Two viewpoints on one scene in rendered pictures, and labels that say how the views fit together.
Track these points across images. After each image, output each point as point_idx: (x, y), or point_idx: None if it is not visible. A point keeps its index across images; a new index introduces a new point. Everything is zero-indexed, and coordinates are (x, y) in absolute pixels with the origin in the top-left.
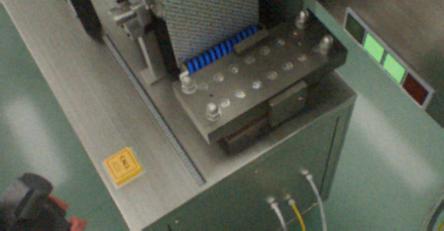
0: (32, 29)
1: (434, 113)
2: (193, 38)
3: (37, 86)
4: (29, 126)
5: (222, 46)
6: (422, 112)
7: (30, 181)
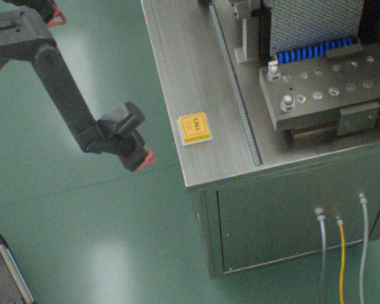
0: None
1: None
2: (292, 33)
3: (119, 30)
4: (100, 69)
5: (315, 48)
6: None
7: (131, 108)
